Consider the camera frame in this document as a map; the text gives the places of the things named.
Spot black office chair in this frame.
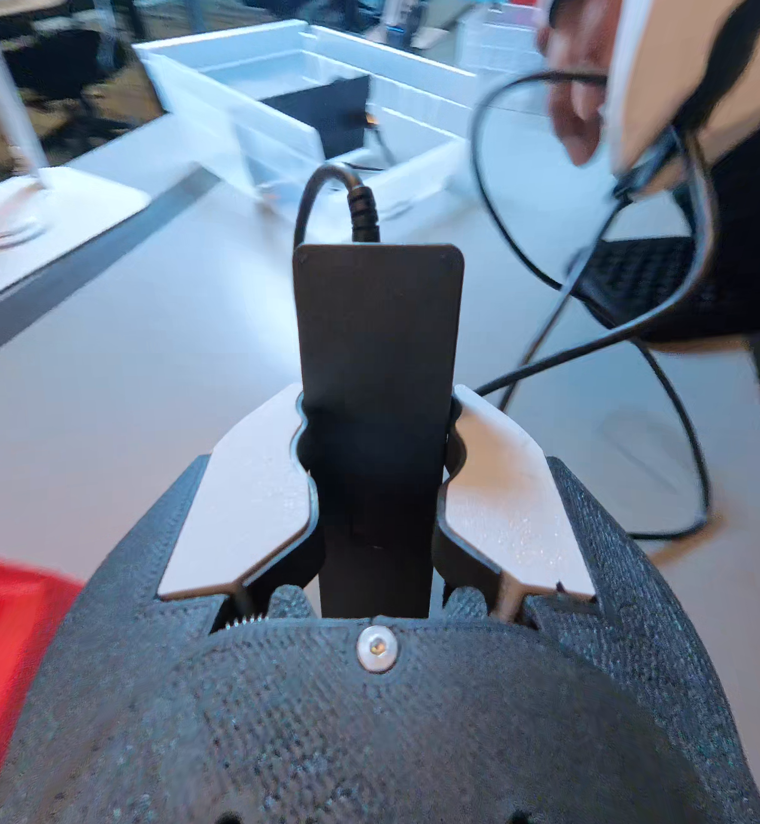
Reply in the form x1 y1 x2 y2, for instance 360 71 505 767
0 13 130 130

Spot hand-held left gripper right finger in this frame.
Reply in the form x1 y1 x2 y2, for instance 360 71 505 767
437 384 598 620

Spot white document stand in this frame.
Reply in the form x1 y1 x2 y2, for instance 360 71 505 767
0 0 152 310

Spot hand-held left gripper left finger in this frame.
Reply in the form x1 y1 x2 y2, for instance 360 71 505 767
156 383 322 600

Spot person's right hand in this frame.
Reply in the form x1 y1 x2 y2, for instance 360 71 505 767
536 0 613 167

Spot black mesh wrist rest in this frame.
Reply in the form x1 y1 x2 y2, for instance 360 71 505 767
573 235 760 351

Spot red plastic bin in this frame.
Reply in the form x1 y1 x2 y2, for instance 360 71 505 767
0 554 85 806

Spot gold plug usb cable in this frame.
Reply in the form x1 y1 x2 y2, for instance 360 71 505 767
473 129 722 397
469 70 714 542

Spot black usb hub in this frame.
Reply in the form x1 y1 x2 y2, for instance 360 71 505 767
292 242 466 620

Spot black hub cable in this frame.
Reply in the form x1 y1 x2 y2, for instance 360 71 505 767
293 161 382 248

